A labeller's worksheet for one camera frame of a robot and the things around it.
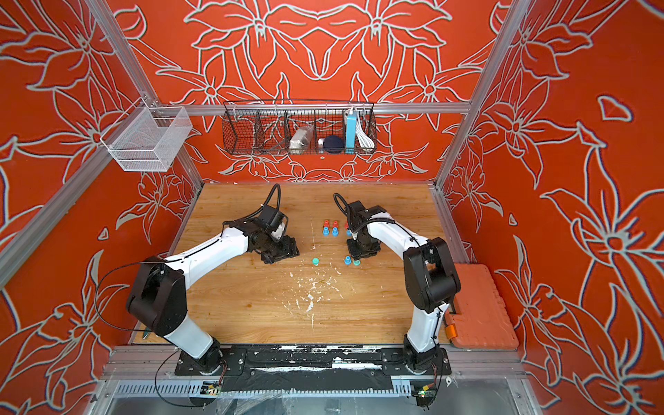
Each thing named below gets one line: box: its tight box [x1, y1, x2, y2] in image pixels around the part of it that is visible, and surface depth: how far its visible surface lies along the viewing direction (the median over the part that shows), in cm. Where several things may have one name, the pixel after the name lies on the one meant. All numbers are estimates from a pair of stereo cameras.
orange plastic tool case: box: [444, 263, 520, 351], surface depth 76 cm
